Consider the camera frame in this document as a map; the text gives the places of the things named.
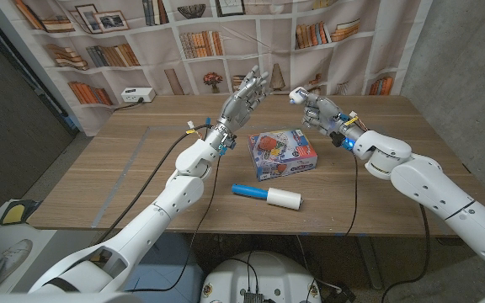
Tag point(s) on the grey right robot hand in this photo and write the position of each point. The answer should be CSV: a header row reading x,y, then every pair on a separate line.
x,y
326,113

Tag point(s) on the white power strip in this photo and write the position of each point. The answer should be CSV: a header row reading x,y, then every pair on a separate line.
x,y
137,94

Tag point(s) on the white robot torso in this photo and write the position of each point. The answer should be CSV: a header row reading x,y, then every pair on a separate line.
x,y
268,278

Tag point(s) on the grey table leg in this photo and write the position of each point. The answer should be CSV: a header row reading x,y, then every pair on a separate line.
x,y
369,261

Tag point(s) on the colourful Snap Circuits box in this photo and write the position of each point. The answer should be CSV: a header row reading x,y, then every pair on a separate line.
x,y
282,153

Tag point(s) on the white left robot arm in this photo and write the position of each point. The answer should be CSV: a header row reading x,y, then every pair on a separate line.
x,y
141,231

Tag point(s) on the yellow and black floor object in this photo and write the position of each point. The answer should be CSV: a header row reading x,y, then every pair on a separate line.
x,y
13,214

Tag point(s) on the blue grey stool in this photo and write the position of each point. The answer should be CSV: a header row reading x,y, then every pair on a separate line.
x,y
158,269

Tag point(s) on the printed bookshelf backdrop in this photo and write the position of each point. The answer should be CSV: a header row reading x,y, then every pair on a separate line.
x,y
242,42

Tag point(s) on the white AirPods case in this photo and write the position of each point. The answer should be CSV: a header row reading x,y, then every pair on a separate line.
x,y
296,96

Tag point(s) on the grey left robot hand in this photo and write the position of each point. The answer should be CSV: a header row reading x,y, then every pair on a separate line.
x,y
236,109

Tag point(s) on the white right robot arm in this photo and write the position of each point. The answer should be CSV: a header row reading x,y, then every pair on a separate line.
x,y
436,189

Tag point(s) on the white sneaker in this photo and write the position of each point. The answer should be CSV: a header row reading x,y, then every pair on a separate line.
x,y
15,254

